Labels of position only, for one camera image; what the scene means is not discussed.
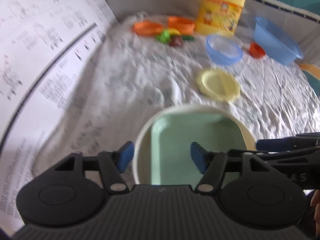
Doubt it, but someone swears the orange toy lid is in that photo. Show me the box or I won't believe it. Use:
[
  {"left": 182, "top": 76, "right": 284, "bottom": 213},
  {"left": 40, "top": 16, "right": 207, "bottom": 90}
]
[{"left": 133, "top": 21, "right": 164, "bottom": 36}]

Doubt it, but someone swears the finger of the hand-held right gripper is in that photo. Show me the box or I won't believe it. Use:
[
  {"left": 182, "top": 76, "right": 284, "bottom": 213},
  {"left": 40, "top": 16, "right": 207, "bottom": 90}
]
[
  {"left": 260, "top": 147, "right": 320, "bottom": 167},
  {"left": 256, "top": 133, "right": 320, "bottom": 152}
]

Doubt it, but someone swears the white printed blanket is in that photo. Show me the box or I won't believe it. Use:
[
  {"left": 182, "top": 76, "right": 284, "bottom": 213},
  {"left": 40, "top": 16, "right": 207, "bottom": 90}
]
[{"left": 32, "top": 11, "right": 320, "bottom": 188}]

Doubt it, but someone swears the person's right hand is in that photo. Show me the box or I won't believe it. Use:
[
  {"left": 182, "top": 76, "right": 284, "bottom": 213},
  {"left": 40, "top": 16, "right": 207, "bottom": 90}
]
[{"left": 310, "top": 189, "right": 320, "bottom": 230}]

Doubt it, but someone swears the yellow plate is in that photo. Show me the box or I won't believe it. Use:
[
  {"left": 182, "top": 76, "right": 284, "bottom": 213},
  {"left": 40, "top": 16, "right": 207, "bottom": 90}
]
[{"left": 196, "top": 69, "right": 241, "bottom": 103}]

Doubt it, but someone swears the yellow detergent bottle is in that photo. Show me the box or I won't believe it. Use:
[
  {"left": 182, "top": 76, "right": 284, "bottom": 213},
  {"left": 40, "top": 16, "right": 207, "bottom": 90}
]
[{"left": 195, "top": 0, "right": 247, "bottom": 36}]

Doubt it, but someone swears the brown toy mushroom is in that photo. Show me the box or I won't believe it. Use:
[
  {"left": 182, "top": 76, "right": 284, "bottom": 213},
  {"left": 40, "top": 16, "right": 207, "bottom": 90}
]
[{"left": 169, "top": 35, "right": 184, "bottom": 47}]

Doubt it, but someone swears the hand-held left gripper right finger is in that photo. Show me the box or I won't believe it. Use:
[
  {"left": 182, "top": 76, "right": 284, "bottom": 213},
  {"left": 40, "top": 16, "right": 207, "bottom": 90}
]
[{"left": 190, "top": 142, "right": 273, "bottom": 194}]

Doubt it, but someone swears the small orange bowl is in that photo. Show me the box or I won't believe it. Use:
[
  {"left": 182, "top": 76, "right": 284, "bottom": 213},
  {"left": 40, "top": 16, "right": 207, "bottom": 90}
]
[{"left": 249, "top": 42, "right": 266, "bottom": 58}]

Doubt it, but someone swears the clear blue bowl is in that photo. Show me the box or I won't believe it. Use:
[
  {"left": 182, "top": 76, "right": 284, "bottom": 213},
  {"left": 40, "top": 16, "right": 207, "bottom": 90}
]
[{"left": 205, "top": 34, "right": 243, "bottom": 66}]

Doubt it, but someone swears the green toy vegetable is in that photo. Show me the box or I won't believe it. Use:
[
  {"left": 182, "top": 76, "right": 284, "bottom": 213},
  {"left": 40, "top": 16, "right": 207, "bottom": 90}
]
[{"left": 155, "top": 30, "right": 172, "bottom": 43}]

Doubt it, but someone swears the green square plate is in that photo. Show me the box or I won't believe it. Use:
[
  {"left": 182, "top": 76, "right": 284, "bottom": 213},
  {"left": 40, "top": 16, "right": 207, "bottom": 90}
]
[{"left": 150, "top": 114, "right": 250, "bottom": 185}]

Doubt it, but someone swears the white instruction sheet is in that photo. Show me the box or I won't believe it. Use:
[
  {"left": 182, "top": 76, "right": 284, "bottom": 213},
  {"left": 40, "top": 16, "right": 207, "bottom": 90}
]
[{"left": 0, "top": 0, "right": 118, "bottom": 232}]

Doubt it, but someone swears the white bowl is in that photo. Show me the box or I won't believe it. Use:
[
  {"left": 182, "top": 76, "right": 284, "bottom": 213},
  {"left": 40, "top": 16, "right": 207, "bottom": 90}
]
[{"left": 132, "top": 105, "right": 257, "bottom": 185}]

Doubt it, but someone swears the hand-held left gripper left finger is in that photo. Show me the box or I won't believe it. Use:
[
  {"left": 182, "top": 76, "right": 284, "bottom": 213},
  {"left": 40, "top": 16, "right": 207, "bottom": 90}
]
[{"left": 54, "top": 141, "right": 135, "bottom": 195}]

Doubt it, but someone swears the orange toy pot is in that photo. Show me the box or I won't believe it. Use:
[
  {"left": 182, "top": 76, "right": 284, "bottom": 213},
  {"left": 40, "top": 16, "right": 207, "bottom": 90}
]
[{"left": 167, "top": 16, "right": 196, "bottom": 35}]

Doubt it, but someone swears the large blue basin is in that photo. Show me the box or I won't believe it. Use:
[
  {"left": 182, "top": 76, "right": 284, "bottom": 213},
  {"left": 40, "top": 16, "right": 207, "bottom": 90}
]
[{"left": 254, "top": 17, "right": 304, "bottom": 65}]

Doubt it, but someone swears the striped pillow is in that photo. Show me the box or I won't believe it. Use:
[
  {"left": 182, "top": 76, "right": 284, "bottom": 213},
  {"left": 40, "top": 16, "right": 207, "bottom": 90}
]
[{"left": 299, "top": 62, "right": 320, "bottom": 100}]

